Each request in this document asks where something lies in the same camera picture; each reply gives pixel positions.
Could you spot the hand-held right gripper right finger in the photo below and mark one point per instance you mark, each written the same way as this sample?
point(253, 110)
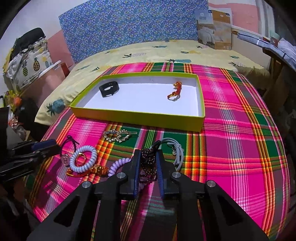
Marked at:
point(160, 176)

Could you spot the blue floral headboard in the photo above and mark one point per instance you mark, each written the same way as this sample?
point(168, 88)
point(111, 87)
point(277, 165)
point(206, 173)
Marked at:
point(129, 20)

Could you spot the black bag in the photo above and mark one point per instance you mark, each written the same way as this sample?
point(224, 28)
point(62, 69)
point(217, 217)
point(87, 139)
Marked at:
point(30, 37)

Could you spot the gold hair clip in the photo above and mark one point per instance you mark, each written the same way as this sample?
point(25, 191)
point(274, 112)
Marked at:
point(126, 134)

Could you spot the pink storage box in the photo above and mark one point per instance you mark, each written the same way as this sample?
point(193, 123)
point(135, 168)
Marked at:
point(50, 81)

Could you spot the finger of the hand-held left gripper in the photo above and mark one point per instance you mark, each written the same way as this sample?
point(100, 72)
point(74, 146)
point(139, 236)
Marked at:
point(42, 144)
point(46, 153)

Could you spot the yellow pineapple print bedsheet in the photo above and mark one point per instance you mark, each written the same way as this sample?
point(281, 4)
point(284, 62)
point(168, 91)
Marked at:
point(161, 52)

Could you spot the red and gold bead charm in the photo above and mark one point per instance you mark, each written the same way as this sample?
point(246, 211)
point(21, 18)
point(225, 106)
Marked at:
point(99, 170)

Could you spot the pink green plaid cloth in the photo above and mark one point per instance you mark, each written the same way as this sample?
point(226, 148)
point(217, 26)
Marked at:
point(231, 139)

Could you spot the blue striped cloth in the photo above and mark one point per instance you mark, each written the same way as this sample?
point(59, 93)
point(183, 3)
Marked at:
point(254, 38)

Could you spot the yellow-green cardboard box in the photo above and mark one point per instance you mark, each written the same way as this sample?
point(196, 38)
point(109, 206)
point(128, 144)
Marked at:
point(143, 97)

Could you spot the grey bedding package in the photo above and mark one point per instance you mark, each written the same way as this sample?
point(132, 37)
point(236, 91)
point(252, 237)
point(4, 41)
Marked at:
point(204, 30)

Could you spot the small red box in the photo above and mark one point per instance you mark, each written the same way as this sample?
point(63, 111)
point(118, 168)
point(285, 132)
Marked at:
point(67, 69)

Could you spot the pineapple print bag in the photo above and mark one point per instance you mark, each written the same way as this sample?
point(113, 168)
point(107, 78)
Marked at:
point(30, 64)

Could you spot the black wristband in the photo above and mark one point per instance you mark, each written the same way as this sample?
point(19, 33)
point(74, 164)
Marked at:
point(114, 87)

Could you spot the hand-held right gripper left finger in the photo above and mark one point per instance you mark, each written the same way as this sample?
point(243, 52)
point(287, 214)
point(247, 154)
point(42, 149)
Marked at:
point(136, 176)

